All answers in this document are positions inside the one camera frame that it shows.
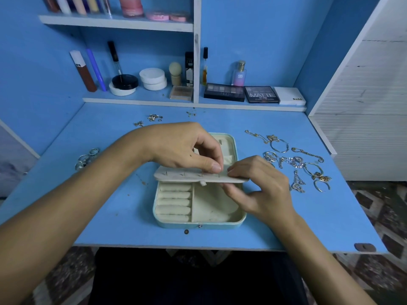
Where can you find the white framed marbled panel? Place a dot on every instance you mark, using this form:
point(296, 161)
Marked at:
point(13, 165)

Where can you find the pink flat compact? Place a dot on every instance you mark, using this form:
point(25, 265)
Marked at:
point(158, 16)
point(179, 17)

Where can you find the white round cream jar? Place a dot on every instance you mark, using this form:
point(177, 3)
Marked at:
point(153, 79)

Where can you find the short beige cosmetic tube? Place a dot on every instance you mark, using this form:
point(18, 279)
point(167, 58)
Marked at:
point(93, 3)

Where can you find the black lettered eyeshadow palette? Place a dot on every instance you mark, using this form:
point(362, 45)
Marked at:
point(262, 95)

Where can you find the black makeup brush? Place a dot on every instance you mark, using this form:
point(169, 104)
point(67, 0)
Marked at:
point(114, 57)

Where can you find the black cosmetic bottle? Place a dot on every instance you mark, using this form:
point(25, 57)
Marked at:
point(189, 70)

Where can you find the dark eyeshadow palette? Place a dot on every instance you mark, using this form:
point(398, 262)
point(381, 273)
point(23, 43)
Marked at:
point(224, 92)

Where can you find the beige makeup sponge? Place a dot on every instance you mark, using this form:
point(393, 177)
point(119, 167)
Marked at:
point(175, 71)

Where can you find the person's left forearm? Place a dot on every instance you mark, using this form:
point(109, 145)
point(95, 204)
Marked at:
point(70, 212)

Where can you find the person's right hand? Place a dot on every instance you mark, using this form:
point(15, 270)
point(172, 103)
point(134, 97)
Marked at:
point(267, 190)

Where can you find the pile of small earrings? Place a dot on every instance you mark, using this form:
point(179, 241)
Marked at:
point(154, 117)

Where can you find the white tube blue label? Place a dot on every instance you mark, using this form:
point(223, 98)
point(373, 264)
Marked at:
point(63, 4)

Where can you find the pile of silver rings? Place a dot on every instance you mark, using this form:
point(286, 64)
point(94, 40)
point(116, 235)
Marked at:
point(86, 158)

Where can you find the pink round jar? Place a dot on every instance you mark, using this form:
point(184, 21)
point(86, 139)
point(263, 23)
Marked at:
point(131, 6)

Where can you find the person's right forearm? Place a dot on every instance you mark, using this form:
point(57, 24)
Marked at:
point(318, 267)

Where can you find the brown lipstick tube white cap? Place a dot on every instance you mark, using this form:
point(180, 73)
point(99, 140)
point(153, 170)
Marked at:
point(84, 73)

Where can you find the white flat box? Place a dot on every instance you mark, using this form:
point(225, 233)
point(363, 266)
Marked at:
point(290, 96)

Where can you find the blue cosmetic tube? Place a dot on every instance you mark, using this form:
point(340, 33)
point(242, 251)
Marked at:
point(96, 70)

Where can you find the thin dark cosmetic bottle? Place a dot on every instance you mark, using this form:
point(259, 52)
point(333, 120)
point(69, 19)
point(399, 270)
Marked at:
point(205, 66)

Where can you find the white shelf unit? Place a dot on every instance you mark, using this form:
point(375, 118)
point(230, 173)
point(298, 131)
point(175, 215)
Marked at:
point(196, 35)

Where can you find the small pink perfume bottle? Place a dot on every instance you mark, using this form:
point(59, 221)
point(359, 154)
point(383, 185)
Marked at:
point(238, 76)

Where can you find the white bowl black inside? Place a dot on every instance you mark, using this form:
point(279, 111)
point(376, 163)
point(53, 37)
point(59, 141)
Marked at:
point(124, 82)

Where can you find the white slatted cabinet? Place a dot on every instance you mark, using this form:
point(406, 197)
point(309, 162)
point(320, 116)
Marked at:
point(369, 111)

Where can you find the square brown powder compact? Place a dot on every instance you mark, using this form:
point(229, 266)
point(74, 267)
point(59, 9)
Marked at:
point(181, 93)

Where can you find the person's dark clothing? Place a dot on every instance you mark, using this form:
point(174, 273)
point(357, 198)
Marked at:
point(197, 279)

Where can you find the person's left hand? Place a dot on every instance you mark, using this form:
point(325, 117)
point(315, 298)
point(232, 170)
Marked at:
point(178, 144)

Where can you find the cream jewellery box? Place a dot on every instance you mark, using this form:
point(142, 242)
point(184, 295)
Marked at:
point(216, 209)

